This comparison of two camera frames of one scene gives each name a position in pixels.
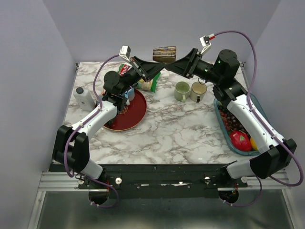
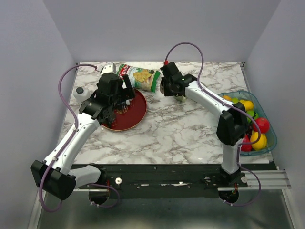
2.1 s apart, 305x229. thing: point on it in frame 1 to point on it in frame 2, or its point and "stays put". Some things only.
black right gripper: [186, 66] to [167, 93]
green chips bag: [148, 85] stays put
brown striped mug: [164, 54] to [162, 88]
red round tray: [135, 115] stays put
